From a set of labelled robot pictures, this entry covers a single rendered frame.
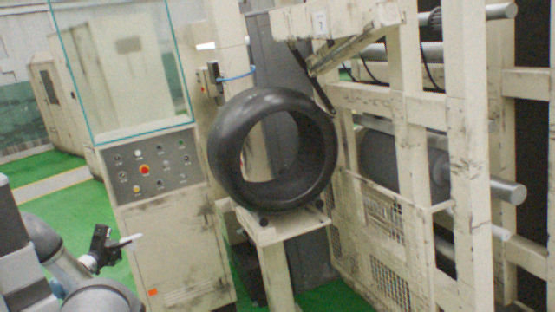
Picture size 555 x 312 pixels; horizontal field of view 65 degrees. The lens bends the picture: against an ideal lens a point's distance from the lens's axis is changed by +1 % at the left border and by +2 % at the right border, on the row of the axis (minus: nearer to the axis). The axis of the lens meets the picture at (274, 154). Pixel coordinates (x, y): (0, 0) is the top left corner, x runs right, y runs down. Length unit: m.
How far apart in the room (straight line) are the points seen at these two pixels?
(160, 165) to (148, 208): 0.25
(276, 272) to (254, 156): 0.69
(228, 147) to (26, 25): 9.33
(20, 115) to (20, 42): 1.52
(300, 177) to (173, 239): 0.89
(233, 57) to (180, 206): 0.94
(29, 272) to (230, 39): 1.41
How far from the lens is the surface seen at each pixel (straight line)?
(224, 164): 1.79
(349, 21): 1.67
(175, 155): 2.54
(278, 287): 2.57
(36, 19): 10.94
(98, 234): 1.69
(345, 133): 2.37
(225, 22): 2.13
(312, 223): 2.07
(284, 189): 2.18
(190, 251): 2.69
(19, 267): 1.08
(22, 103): 10.68
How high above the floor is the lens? 1.74
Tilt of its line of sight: 17 degrees down
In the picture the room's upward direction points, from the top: 10 degrees counter-clockwise
